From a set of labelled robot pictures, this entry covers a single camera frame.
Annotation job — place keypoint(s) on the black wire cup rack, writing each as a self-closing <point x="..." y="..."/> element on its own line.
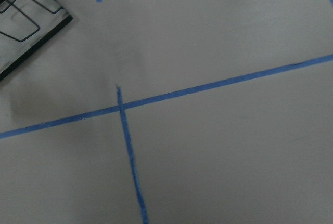
<point x="27" y="25"/>

